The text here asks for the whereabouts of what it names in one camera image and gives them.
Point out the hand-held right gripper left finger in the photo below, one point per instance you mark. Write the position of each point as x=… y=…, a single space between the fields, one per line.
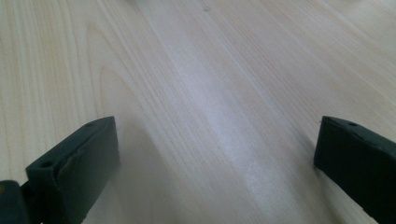
x=77 y=168

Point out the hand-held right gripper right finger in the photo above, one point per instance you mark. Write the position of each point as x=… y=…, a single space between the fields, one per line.
x=358 y=158

